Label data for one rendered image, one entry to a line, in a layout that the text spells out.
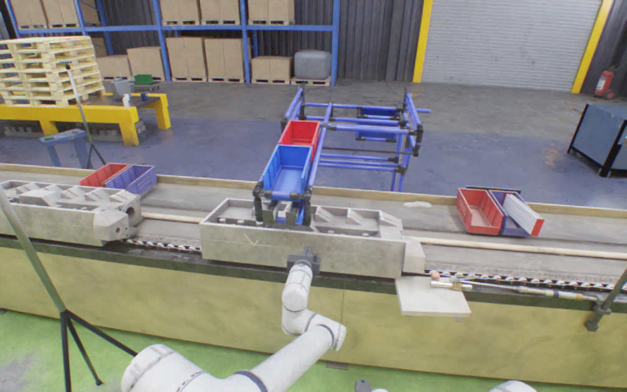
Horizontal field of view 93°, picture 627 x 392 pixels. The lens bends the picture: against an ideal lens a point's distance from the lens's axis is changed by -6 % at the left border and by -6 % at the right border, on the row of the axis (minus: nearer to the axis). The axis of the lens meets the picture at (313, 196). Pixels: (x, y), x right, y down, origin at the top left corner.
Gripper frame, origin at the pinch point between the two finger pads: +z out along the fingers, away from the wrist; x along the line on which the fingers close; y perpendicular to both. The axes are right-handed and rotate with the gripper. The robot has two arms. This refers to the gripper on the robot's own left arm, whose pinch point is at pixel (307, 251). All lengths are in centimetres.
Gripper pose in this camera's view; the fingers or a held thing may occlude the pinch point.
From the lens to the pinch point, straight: 139.3
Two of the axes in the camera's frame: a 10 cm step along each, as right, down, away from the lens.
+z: 1.2, -3.4, 9.3
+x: -9.9, -0.8, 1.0
